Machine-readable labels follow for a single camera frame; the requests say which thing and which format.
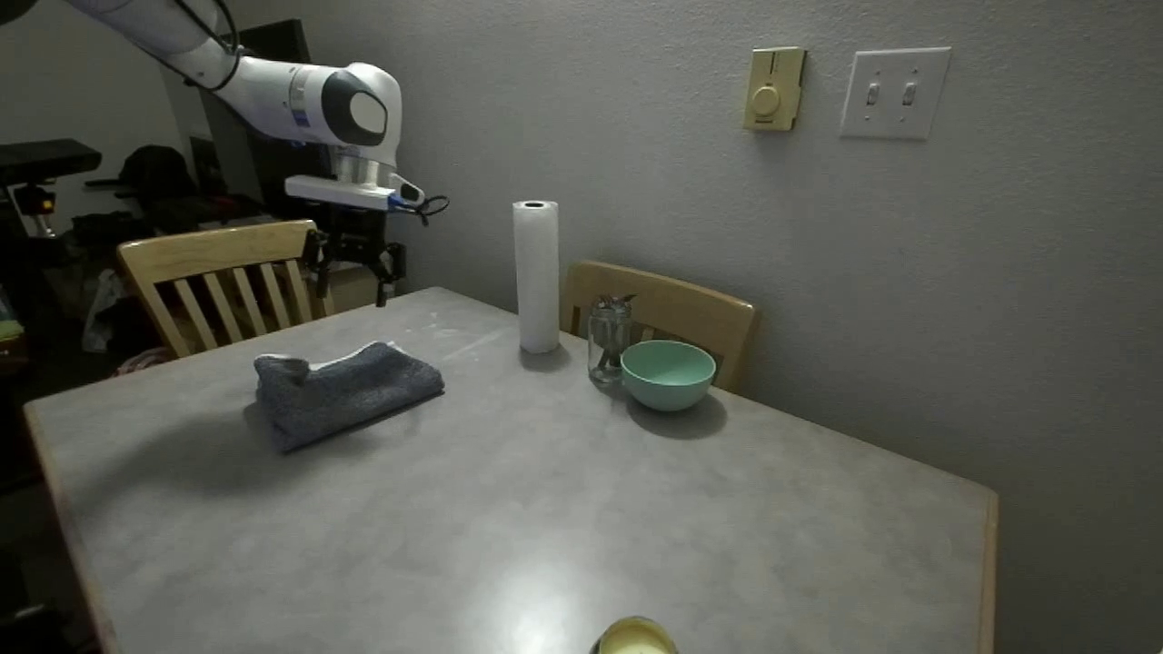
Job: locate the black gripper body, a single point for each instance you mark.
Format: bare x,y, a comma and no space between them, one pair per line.
360,235

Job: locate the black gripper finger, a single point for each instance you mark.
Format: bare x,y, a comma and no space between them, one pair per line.
388,278
319,262

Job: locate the grey blue striped towel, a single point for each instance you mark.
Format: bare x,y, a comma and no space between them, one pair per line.
348,393

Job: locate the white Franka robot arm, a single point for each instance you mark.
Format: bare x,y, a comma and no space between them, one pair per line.
278,92

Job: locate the white paper towel roll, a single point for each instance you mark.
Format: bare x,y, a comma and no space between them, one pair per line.
534,274

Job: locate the wooden chair slatted backrest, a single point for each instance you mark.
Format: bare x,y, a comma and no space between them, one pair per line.
221,261

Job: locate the clear glass clamp jar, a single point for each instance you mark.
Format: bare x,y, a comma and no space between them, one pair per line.
608,338

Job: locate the mint green bowl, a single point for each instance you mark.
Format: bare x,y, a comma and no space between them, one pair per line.
668,372

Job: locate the black padded bench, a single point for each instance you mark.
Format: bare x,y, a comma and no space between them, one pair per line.
43,157

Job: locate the wooden chair solid backrest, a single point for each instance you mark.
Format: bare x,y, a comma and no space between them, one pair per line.
693,315

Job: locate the small glass jar yellow lid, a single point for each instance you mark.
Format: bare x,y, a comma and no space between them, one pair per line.
634,637

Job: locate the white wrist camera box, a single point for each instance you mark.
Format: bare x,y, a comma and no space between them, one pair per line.
349,190

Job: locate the beige wall thermostat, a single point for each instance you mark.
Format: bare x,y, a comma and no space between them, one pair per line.
777,88

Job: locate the white double light switch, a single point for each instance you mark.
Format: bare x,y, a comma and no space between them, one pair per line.
896,92

